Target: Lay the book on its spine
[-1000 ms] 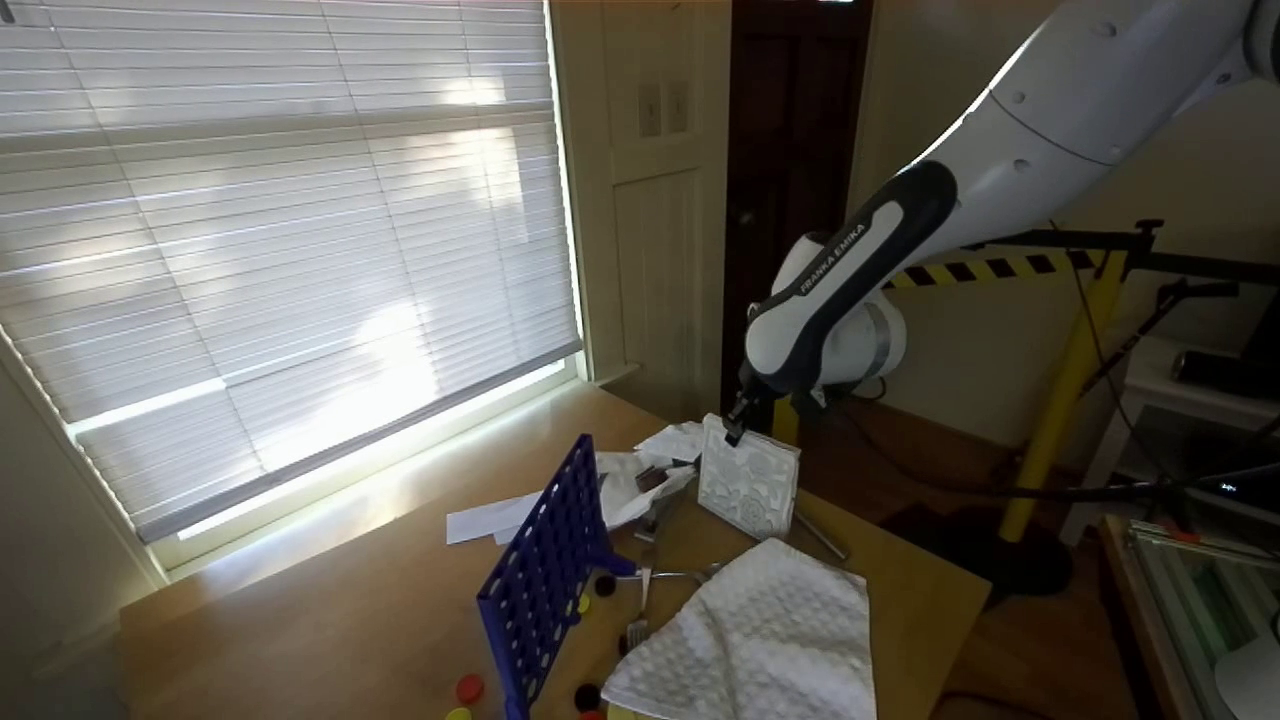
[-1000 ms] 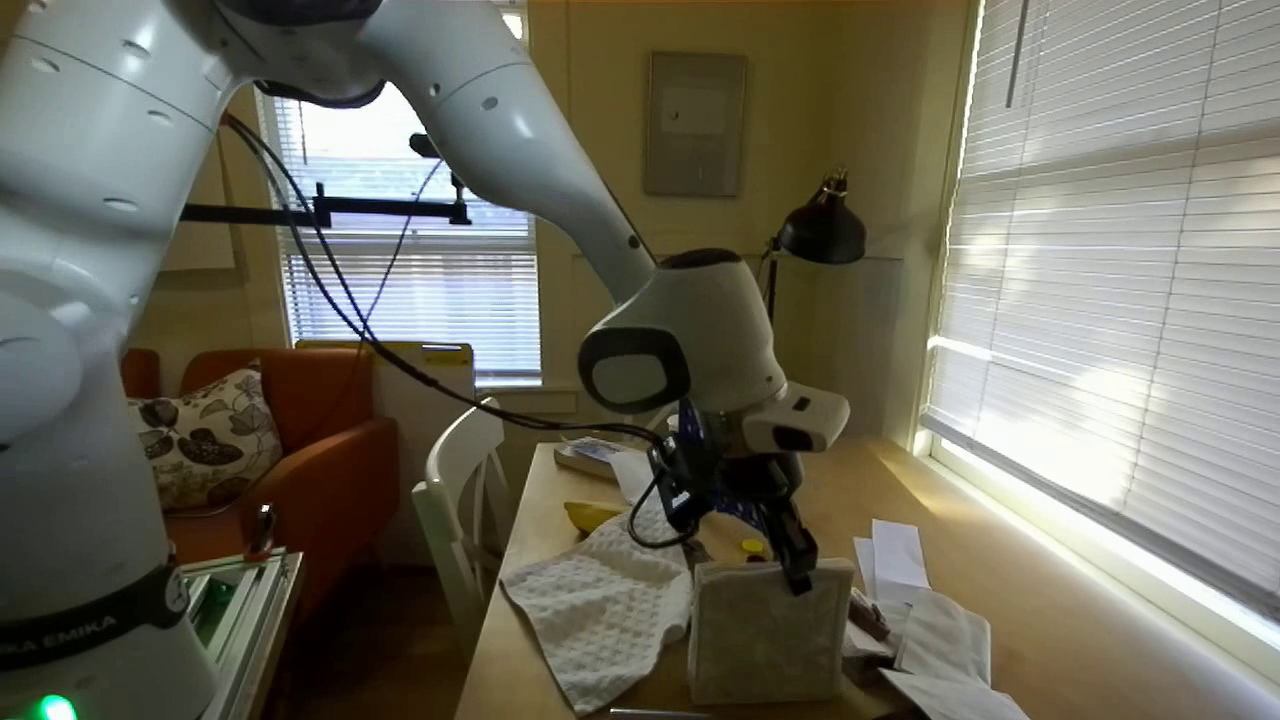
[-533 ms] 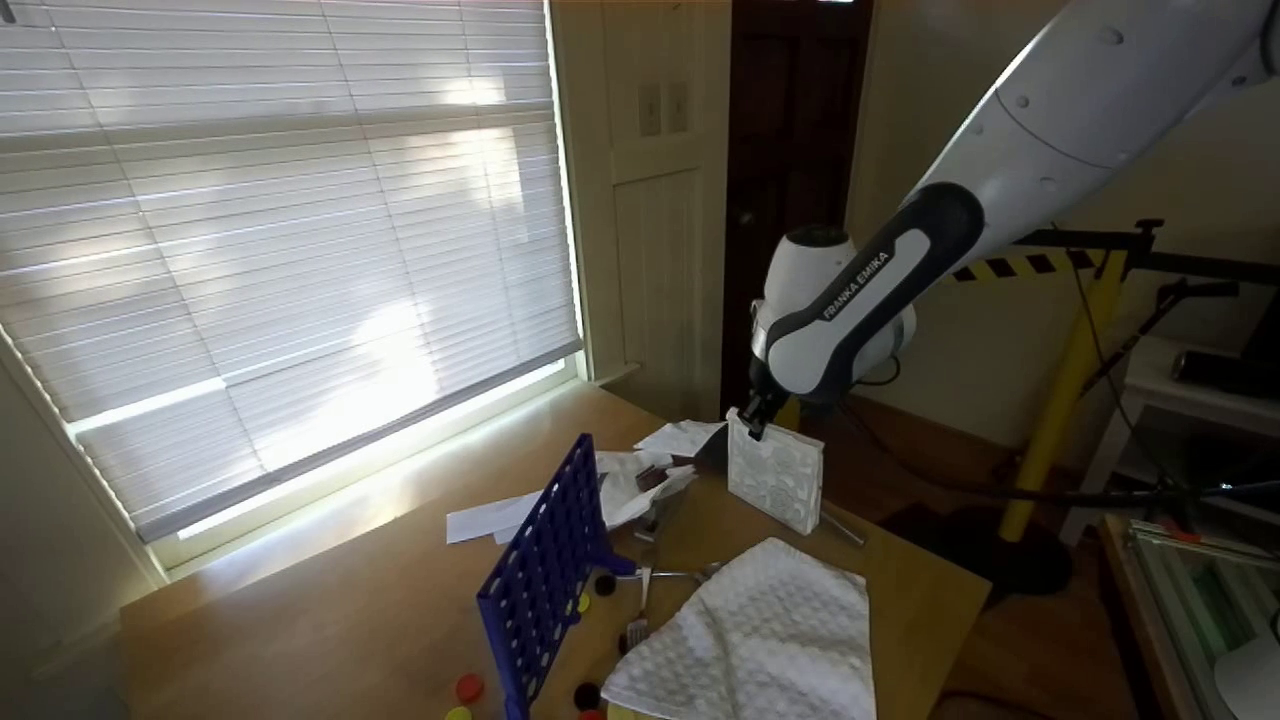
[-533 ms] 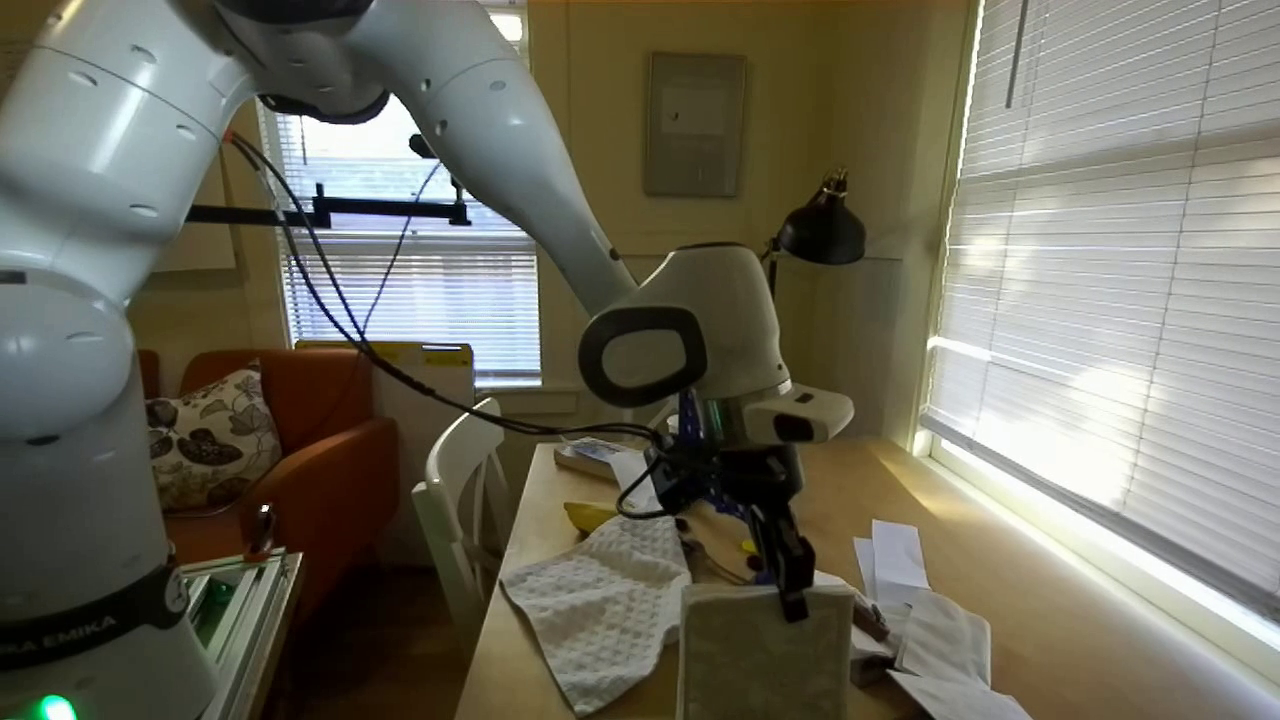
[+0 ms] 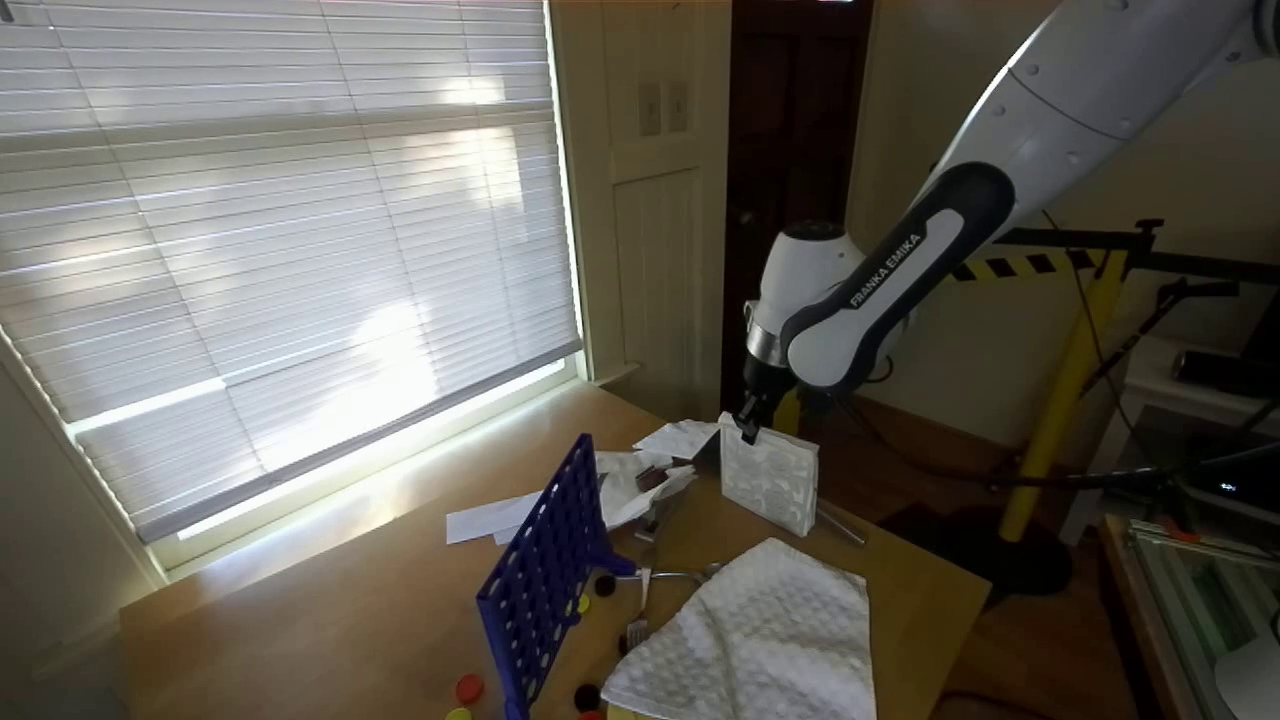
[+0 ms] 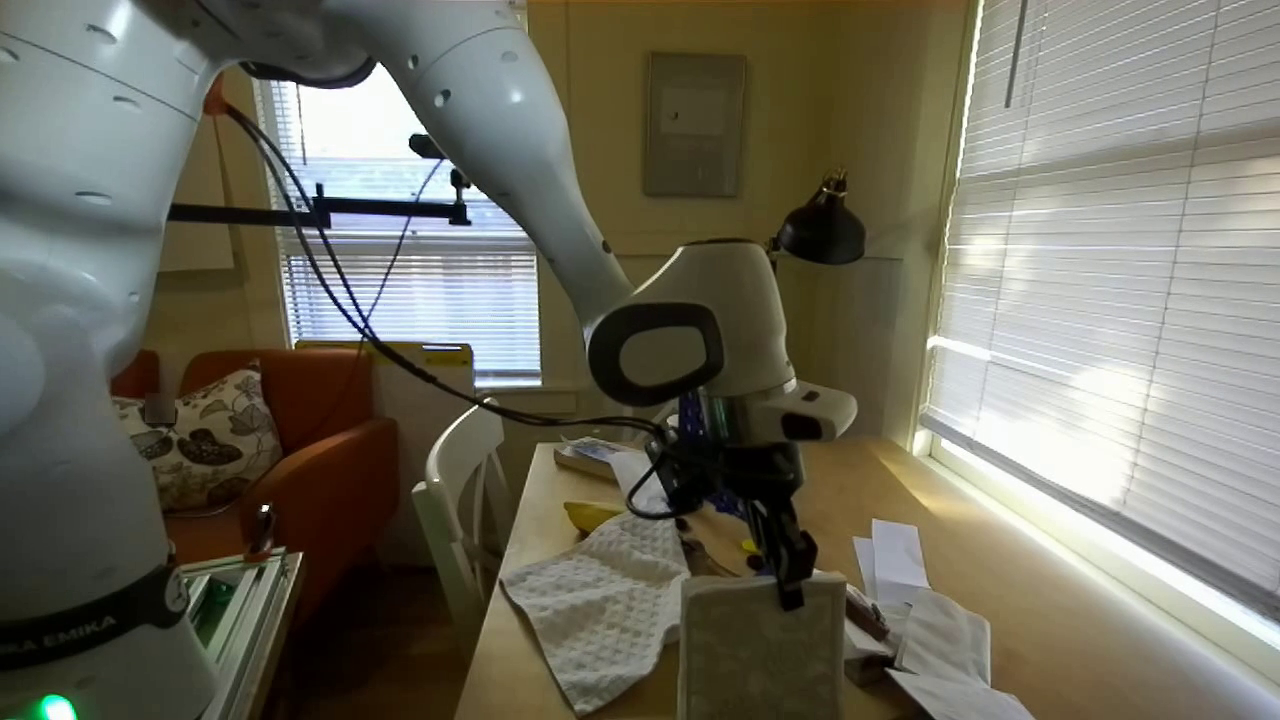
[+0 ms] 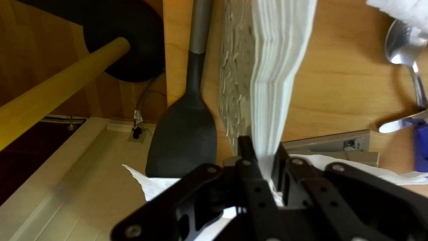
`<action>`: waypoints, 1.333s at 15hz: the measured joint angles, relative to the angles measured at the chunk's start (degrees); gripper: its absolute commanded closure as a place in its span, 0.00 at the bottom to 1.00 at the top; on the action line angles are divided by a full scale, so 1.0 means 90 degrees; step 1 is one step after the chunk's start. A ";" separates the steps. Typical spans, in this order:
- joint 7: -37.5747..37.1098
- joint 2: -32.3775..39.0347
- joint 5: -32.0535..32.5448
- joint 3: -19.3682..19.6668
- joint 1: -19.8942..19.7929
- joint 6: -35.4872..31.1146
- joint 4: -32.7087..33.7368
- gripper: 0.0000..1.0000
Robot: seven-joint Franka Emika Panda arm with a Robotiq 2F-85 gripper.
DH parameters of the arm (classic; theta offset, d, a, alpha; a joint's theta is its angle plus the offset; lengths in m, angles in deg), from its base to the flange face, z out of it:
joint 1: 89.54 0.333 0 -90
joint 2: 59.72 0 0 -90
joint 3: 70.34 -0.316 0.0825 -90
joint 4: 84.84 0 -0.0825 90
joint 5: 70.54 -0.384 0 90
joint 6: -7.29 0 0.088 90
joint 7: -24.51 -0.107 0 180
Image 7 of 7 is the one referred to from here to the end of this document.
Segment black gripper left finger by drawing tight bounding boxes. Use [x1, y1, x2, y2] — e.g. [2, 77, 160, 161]
[110, 136, 288, 241]

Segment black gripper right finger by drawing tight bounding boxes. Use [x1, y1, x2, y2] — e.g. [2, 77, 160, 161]
[272, 143, 428, 241]

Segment white cloth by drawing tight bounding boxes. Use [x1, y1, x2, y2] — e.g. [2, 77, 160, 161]
[218, 0, 320, 181]

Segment grey flat cardboard piece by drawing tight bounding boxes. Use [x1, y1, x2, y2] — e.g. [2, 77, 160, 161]
[280, 129, 382, 168]

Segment black spatula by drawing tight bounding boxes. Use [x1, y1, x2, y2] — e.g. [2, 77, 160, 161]
[145, 0, 220, 180]

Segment white paper sheet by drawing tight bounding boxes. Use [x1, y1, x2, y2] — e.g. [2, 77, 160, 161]
[122, 153, 428, 241]

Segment metal spoon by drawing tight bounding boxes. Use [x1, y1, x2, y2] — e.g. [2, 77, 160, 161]
[383, 18, 428, 110]

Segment cream panelled door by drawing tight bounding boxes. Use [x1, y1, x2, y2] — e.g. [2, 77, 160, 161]
[0, 117, 158, 241]

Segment white textured towel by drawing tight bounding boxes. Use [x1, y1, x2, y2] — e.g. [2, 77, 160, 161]
[366, 0, 428, 38]

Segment yellow black barrier stand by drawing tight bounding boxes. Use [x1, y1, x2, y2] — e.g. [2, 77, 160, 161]
[0, 0, 168, 153]

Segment silver cutlery handle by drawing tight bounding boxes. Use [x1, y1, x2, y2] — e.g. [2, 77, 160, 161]
[378, 109, 428, 136]

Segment thin black floor cable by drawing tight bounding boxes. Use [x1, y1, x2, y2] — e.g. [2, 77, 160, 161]
[131, 77, 168, 141]

